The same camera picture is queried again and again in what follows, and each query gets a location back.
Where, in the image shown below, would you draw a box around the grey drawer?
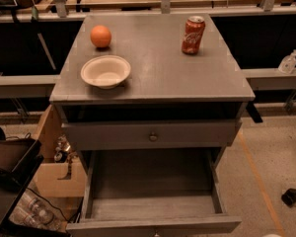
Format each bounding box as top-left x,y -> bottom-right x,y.
62,119 -> 241,151
67,148 -> 241,237

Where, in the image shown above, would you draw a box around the grey wooden drawer cabinet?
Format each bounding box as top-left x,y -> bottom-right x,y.
48,13 -> 257,237

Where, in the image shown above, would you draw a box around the grey top drawer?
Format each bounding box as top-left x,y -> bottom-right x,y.
62,119 -> 241,151

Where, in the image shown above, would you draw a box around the white paper bowl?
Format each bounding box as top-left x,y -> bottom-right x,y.
81,55 -> 131,89

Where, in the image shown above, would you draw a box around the orange fruit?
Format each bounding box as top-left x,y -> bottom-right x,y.
90,25 -> 111,48

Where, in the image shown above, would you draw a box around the red cola can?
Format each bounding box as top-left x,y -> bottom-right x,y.
182,16 -> 205,54

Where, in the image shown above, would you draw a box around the light wooden crate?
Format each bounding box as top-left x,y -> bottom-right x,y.
34,105 -> 87,198

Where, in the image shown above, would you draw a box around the black side cart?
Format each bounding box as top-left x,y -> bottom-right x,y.
0,127 -> 43,234

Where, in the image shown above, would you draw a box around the clear hand sanitizer bottle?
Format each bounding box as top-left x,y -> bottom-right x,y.
278,49 -> 296,74

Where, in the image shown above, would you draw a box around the clear plastic bottles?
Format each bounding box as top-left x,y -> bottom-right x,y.
9,192 -> 61,231

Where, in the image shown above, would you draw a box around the black office chair base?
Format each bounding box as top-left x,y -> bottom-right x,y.
281,189 -> 296,207

